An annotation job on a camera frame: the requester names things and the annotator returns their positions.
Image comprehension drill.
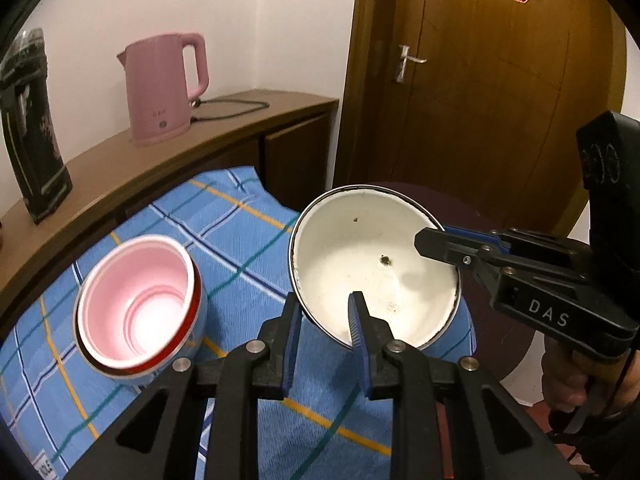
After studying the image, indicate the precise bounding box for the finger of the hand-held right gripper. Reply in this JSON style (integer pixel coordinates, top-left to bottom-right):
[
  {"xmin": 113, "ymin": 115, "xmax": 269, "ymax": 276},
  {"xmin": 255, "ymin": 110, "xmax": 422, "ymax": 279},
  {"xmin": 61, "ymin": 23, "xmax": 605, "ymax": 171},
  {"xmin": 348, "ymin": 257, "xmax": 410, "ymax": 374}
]
[
  {"xmin": 442, "ymin": 226, "xmax": 591, "ymax": 263},
  {"xmin": 414, "ymin": 227, "xmax": 518, "ymax": 288}
]

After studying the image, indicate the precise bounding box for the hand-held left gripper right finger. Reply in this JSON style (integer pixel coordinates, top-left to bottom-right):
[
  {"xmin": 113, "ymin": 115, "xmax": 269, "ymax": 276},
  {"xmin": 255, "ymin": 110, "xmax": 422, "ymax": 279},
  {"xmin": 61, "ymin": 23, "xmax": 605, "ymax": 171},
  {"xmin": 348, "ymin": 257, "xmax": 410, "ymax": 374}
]
[{"xmin": 347, "ymin": 290, "xmax": 583, "ymax": 480}]

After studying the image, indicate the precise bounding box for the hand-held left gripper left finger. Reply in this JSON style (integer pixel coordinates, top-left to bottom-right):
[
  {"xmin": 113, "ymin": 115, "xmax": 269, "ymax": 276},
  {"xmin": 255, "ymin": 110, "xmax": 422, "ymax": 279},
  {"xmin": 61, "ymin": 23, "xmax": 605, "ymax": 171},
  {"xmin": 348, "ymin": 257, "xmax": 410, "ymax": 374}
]
[{"xmin": 65, "ymin": 290, "xmax": 302, "ymax": 480}]

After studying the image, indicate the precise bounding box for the white enamel bowl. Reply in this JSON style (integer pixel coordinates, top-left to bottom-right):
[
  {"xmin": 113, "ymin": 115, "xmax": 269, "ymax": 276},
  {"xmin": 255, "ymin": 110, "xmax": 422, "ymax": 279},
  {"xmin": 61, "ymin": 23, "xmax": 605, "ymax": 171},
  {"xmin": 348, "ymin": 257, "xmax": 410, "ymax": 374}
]
[{"xmin": 288, "ymin": 185, "xmax": 463, "ymax": 352}]

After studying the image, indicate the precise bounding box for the person's right hand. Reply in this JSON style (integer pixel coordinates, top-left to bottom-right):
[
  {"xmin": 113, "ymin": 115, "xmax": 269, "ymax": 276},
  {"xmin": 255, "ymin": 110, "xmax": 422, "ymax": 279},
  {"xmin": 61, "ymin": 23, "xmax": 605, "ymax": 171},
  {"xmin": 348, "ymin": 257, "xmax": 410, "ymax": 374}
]
[{"xmin": 542, "ymin": 340, "xmax": 640, "ymax": 426}]

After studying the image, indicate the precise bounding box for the blue plaid tablecloth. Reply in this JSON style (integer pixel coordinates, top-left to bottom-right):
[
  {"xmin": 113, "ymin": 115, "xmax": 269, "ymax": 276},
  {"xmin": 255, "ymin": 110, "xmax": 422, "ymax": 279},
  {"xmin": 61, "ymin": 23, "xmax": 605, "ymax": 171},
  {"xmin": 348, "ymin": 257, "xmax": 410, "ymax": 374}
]
[{"xmin": 0, "ymin": 165, "xmax": 476, "ymax": 480}]

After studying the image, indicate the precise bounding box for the brown wooden door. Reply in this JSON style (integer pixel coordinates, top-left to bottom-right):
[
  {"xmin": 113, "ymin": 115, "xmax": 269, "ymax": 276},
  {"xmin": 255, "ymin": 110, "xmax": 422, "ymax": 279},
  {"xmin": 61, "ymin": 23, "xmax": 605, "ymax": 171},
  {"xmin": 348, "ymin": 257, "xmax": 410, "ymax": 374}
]
[{"xmin": 332, "ymin": 0, "xmax": 628, "ymax": 241}]

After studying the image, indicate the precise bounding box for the pink bowl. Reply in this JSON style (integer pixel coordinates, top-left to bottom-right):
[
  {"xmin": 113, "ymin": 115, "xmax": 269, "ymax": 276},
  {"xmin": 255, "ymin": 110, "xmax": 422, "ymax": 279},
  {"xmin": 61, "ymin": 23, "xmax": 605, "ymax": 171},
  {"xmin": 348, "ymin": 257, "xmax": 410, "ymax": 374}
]
[{"xmin": 77, "ymin": 235, "xmax": 195, "ymax": 367}]

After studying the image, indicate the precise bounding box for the brown wooden cabinet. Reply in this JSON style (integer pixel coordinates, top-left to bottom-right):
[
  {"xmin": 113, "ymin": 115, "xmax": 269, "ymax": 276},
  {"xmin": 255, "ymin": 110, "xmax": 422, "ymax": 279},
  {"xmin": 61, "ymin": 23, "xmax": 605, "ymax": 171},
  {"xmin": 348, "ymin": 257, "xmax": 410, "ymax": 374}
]
[{"xmin": 0, "ymin": 90, "xmax": 341, "ymax": 331}]

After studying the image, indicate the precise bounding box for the pink electric kettle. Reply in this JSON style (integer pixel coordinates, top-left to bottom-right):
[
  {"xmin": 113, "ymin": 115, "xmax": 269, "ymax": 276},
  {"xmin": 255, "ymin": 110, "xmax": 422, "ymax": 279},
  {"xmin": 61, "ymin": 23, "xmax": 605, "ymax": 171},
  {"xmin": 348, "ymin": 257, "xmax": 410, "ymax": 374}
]
[{"xmin": 116, "ymin": 32, "xmax": 209, "ymax": 148}]

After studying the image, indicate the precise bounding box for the black thermos flask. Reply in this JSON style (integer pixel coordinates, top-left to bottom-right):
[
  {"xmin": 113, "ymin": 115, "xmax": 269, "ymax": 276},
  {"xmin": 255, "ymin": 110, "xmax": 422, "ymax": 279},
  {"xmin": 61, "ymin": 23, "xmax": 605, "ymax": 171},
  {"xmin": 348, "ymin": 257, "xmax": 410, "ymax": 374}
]
[{"xmin": 0, "ymin": 27, "xmax": 74, "ymax": 225}]

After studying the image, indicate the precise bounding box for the silver door handle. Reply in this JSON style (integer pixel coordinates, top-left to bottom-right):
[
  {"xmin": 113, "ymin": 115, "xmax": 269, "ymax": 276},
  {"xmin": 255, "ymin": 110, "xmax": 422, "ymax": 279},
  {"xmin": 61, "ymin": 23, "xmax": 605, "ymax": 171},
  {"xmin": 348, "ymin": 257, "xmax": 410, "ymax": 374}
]
[{"xmin": 395, "ymin": 44, "xmax": 428, "ymax": 83}]

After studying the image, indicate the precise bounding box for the black kettle cable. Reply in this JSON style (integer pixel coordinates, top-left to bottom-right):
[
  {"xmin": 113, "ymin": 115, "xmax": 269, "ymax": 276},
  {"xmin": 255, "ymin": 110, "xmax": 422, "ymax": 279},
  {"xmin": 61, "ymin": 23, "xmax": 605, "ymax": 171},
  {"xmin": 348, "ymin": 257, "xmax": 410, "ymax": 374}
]
[{"xmin": 190, "ymin": 97, "xmax": 271, "ymax": 123}]

